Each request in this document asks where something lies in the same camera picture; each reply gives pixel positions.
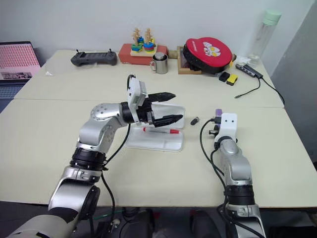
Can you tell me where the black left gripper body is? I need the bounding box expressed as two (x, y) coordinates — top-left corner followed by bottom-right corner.
(137, 97), (159, 128)

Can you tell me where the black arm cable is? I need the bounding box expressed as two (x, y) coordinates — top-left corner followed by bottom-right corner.
(100, 73), (137, 238)
(199, 118), (266, 238)

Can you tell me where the laptop with pink screen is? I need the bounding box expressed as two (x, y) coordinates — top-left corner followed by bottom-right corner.
(0, 41), (42, 106)

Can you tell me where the white plastic pencil case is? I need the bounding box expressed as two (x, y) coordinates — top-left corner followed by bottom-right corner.
(124, 103), (187, 153)

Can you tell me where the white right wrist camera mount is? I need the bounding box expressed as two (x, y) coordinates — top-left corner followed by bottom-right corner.
(213, 113), (238, 144)

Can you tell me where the red marker with white barrel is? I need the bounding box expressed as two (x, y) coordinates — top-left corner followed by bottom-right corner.
(142, 126), (180, 135)

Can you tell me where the wooden ring stacking toy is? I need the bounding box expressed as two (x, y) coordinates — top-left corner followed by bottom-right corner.
(130, 26), (158, 57)

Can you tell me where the stainless steel mug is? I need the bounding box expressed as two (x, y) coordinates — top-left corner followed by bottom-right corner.
(149, 52), (169, 75)

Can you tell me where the black USB hub cable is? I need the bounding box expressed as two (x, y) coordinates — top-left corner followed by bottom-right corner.
(234, 76), (286, 105)

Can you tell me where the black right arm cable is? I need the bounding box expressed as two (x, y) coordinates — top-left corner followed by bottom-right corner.
(199, 118), (266, 238)

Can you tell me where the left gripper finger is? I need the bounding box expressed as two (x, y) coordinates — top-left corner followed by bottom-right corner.
(148, 91), (177, 103)
(152, 114), (184, 128)

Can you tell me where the red and black round appliance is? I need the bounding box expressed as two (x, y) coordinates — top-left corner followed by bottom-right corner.
(182, 37), (235, 75)

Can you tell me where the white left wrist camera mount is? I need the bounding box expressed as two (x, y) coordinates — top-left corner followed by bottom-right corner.
(126, 76), (150, 122)

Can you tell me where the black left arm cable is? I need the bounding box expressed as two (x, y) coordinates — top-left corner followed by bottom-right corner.
(100, 73), (137, 238)

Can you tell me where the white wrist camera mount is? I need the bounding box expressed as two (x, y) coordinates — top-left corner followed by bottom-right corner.
(213, 113), (238, 144)
(126, 76), (150, 122)

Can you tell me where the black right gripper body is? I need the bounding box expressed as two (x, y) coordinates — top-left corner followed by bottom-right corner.
(208, 122), (222, 136)

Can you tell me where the small yellow and black box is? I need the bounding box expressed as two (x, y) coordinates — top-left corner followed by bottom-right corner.
(226, 73), (239, 86)

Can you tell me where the white crumpled tissue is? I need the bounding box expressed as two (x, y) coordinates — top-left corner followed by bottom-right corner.
(233, 55), (251, 65)

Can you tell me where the wooden tray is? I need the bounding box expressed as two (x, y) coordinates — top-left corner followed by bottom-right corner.
(176, 45), (216, 75)

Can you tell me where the grey USB hub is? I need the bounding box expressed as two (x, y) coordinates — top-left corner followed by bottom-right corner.
(235, 63), (264, 79)

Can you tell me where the black handheld remote controller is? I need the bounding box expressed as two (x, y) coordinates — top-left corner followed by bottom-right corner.
(70, 48), (118, 67)

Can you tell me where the clear bottle with green lid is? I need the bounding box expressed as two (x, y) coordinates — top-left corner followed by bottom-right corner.
(248, 8), (282, 66)

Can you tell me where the red cardboard box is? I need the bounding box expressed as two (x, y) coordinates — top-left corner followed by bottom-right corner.
(118, 43), (169, 66)

